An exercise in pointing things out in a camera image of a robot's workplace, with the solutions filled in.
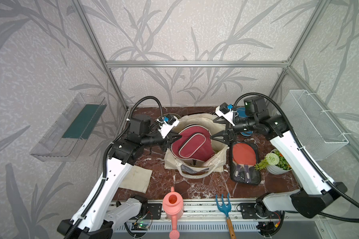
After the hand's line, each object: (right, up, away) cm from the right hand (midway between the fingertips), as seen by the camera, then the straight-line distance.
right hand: (212, 127), depth 64 cm
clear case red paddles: (+24, -20, +27) cm, 41 cm away
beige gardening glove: (-40, -31, +20) cm, 55 cm away
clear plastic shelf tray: (-65, -4, 0) cm, 65 cm away
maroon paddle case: (-8, -7, 0) cm, 10 cm away
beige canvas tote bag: (+1, -16, -1) cm, 16 cm away
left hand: (-15, -4, 0) cm, 15 cm away
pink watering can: (-18, -35, +1) cm, 39 cm away
